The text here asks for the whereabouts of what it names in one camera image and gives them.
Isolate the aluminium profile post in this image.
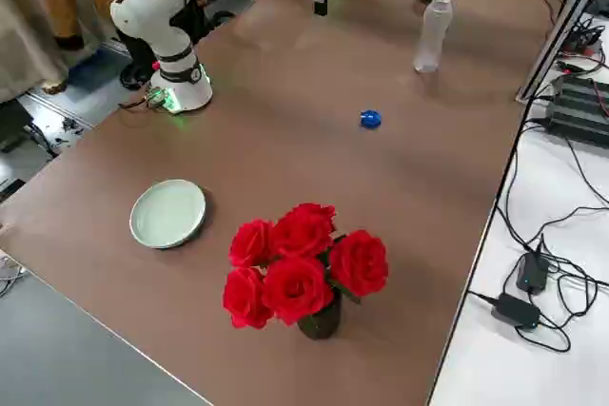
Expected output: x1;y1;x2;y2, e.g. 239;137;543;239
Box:
515;0;603;104

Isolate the red rose bouquet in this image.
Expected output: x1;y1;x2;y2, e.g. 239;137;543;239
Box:
222;202;389;331

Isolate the black power supply box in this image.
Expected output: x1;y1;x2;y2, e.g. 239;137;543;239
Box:
543;72;609;146

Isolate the transparent plastic bottle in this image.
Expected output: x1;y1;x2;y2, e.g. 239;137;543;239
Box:
412;0;454;74

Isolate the black power adapter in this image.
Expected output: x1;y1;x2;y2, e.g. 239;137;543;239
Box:
490;292;543;332
515;250;552;296

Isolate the pale green plate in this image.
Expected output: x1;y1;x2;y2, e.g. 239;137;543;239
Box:
128;179;207;251

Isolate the blue bottle cap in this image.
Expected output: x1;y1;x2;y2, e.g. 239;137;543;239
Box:
358;109;383;131

